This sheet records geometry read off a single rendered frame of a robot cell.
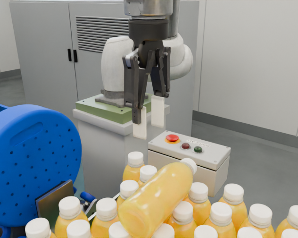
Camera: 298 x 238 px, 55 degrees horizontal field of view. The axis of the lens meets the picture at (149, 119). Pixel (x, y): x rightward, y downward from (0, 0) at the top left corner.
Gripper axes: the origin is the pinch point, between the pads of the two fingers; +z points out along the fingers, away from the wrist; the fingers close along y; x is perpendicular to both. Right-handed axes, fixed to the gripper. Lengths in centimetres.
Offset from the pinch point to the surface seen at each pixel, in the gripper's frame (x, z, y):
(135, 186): 1.3, 12.5, 7.0
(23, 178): -22.7, 13.8, 17.0
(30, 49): -265, 29, -154
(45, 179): -22.7, 17.1, 11.8
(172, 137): -2.6, 11.6, -15.6
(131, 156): -7.0, 12.5, -2.5
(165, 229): 12.6, 12.6, 13.8
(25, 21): -267, -2, -154
